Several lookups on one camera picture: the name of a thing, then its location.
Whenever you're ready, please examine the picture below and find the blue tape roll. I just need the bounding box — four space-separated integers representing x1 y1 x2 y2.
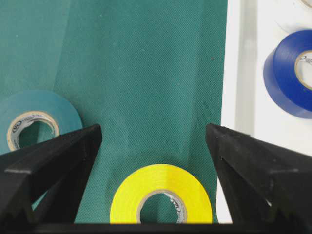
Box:
263 30 312 119

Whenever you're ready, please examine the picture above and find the teal tape roll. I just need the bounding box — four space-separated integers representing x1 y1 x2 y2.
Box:
0 90 82 154

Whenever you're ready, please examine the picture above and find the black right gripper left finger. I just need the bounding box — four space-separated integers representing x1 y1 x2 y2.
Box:
0 124 102 234

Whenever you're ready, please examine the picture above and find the yellow tape roll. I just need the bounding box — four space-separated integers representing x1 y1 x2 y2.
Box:
110 164 213 224

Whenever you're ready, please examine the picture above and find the white plastic tray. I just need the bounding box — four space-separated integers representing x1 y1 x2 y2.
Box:
215 0 312 224

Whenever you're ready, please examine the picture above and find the green table cloth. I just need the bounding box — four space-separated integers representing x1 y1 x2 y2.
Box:
0 0 228 223

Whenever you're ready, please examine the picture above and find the white tape roll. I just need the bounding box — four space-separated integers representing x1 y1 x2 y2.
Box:
273 0 312 33

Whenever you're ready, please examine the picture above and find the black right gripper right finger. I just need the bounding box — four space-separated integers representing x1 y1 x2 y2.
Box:
206 124 312 234

